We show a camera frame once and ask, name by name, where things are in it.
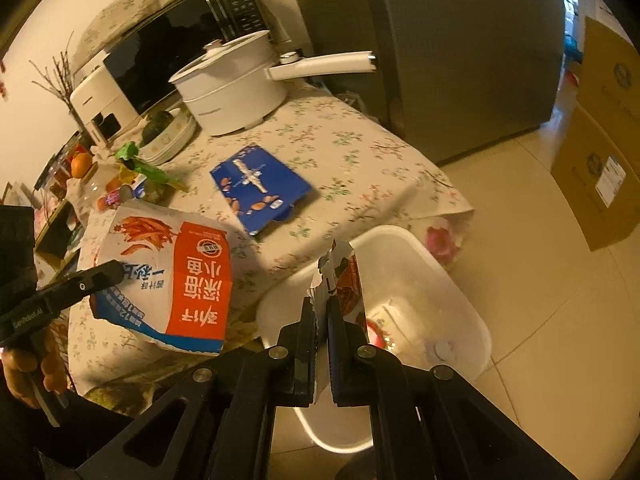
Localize orange fruit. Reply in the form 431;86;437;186
70;152;95;179

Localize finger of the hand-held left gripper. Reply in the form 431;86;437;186
37;259;125;314

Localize dark green avocado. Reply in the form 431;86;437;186
141;110;177;142

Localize blue flat box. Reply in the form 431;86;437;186
209;145;314;237

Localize dried branches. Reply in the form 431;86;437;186
29;50;97;147

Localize grey refrigerator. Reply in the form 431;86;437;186
350;0;581;163

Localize white plastic bin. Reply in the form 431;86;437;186
256;225;493;454

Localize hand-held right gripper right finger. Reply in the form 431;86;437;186
325;297;567;480

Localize white air fryer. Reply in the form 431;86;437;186
69;50;147;147

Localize black microwave oven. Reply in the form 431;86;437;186
104;0;267;117

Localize plate with green fruit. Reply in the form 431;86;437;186
135;107;199;166

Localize wooden shelf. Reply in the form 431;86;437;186
34;195;82;268

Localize person's left hand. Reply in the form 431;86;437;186
0;344;69;409

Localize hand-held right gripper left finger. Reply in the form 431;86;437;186
75;297;321;480

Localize red white blue snack bag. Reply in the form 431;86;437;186
90;200;234;357

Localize white electric pot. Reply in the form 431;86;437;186
168;30;378;137

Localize small white snack packet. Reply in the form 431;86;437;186
307;239;364;407

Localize green wrapper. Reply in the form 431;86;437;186
115;142;189;192

